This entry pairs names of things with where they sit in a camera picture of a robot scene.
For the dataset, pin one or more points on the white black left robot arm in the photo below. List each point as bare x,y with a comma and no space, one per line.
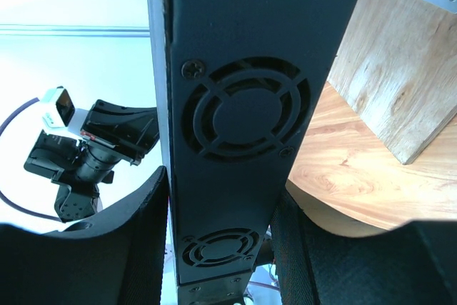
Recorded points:
78,150

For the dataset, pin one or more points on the dark blue network switch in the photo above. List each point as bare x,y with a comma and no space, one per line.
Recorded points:
236,82

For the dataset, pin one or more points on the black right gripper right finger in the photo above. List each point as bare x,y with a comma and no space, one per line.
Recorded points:
413,264

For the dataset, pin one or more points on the wooden switch stand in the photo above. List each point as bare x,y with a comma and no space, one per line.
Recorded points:
396,68

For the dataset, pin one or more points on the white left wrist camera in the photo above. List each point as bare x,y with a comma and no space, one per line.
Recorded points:
59,115

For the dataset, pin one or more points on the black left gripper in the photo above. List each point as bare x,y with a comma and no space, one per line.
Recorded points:
128,132

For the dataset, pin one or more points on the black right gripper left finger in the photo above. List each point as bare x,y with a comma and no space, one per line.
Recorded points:
113,257

